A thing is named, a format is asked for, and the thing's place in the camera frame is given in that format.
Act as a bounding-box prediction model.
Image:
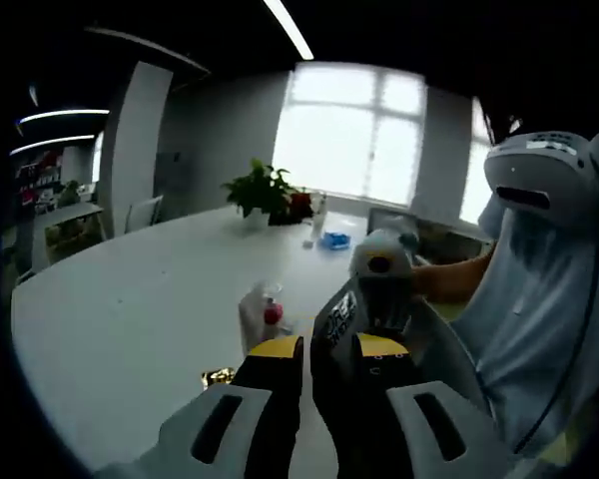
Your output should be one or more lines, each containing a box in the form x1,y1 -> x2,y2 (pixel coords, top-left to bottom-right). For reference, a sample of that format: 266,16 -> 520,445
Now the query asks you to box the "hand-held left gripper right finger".
353,332 -> 514,479

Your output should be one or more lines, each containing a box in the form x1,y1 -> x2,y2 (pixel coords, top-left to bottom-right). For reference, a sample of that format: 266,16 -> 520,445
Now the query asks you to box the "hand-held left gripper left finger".
154,334 -> 304,479

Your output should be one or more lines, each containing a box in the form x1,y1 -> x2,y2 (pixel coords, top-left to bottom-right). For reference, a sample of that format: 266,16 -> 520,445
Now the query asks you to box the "gold foil skincare sachet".
200,366 -> 239,391

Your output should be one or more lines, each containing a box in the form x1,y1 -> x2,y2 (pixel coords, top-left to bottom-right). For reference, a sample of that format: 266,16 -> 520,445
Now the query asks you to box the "black green skincare sachet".
308,281 -> 375,479

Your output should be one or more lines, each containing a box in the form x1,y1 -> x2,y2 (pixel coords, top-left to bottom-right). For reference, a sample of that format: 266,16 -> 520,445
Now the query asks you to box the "white skincare tube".
237,286 -> 267,359

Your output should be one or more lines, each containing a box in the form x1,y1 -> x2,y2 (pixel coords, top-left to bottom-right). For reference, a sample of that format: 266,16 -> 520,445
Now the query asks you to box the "white spray bottle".
310,193 -> 329,241

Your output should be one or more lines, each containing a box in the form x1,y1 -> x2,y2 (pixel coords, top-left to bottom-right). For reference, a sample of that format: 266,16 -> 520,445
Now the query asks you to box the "blue packet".
319,230 -> 353,250

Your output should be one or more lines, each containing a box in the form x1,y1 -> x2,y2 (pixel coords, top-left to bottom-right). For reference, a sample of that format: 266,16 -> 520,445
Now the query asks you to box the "grey mesh chair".
412,297 -> 491,416

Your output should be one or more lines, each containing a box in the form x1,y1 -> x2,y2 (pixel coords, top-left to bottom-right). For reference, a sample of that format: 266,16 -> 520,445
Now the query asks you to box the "dark red bag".
269,192 -> 314,227

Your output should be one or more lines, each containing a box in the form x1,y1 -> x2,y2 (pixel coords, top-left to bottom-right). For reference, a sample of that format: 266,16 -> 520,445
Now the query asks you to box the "green potted plant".
221,158 -> 297,232

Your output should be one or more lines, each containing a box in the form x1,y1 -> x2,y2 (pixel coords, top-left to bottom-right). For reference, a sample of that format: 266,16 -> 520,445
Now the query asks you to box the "person in light shirt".
448,194 -> 599,463

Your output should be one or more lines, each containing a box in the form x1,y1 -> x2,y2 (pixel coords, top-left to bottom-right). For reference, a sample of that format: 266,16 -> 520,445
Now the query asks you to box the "white chair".
124,195 -> 165,235

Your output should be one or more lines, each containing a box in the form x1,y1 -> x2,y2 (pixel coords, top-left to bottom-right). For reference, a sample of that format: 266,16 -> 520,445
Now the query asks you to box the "dark chest device cable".
512,239 -> 599,453

